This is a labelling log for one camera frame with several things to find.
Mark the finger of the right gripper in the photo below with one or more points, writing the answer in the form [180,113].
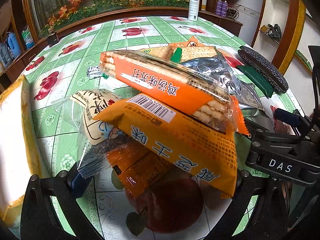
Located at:
[287,117]

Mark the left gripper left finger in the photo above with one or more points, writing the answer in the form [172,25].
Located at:
[39,219]

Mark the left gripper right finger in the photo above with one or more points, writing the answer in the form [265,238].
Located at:
[269,217]

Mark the silver foil snack bag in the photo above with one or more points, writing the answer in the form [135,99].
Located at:
[217,69]

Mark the orange snack bag with barcode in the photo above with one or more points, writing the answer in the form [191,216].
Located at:
[203,152]

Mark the white clear snack bag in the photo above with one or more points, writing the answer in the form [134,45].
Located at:
[95,137]

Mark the small orange wafer packs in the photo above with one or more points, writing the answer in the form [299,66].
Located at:
[137,167]

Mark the orange cracker pack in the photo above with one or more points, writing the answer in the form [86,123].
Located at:
[177,86]

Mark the green cracker pack black label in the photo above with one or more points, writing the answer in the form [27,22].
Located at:
[189,53]

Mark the blue white candy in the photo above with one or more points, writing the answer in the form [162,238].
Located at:
[94,72]

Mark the orange cartoon snack pouch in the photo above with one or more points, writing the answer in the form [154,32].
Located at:
[192,42]

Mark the green yellow cracker pack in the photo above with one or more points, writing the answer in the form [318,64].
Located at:
[163,53]

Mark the black patterned glasses case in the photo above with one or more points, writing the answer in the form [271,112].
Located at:
[265,68]

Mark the yellow white tray box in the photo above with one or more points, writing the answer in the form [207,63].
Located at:
[20,153]

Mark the purple bottles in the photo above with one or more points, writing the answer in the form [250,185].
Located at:
[221,8]

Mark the white spray bottle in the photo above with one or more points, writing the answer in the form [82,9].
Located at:
[193,10]

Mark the green plastic bag on shelf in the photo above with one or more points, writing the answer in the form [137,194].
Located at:
[26,34]

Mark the small black jar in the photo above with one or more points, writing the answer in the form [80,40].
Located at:
[52,39]

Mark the blue thermos jug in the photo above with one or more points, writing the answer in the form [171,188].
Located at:
[13,44]

